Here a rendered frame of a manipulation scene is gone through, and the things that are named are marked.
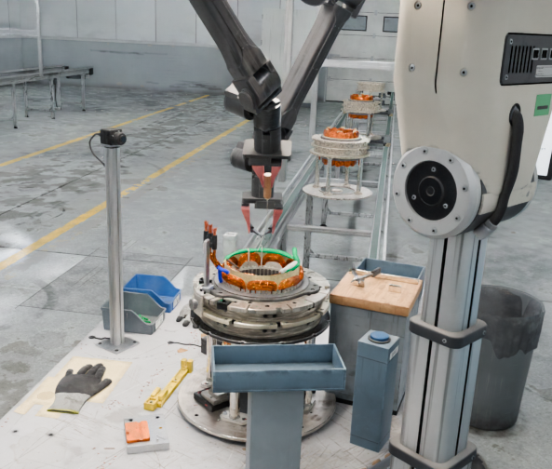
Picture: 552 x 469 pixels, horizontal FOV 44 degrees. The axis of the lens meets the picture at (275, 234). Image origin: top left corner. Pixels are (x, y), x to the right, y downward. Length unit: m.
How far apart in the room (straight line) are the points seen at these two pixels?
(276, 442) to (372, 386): 0.27
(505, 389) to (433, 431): 1.88
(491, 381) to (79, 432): 1.97
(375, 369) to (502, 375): 1.68
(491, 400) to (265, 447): 1.93
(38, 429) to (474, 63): 1.21
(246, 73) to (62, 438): 0.89
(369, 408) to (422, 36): 0.83
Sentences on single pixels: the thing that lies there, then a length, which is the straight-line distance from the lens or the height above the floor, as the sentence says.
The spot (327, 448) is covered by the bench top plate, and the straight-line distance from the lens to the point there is 1.61.
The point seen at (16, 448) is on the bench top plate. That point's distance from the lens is 1.65.
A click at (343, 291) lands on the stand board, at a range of 1.68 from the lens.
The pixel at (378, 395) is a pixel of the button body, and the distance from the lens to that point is 1.54.
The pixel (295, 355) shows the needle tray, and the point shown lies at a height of 1.04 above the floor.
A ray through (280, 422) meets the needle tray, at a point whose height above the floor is 0.95.
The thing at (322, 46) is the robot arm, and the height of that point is 1.63.
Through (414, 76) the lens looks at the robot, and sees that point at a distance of 1.09.
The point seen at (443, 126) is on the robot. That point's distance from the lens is 1.09.
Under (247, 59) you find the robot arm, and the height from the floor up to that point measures 1.61.
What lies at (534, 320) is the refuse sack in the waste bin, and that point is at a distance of 3.09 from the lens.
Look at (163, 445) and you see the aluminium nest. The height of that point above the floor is 0.79.
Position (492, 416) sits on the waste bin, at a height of 0.08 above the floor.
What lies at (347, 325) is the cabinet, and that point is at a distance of 1.68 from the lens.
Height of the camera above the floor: 1.67
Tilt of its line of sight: 17 degrees down
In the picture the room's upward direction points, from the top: 3 degrees clockwise
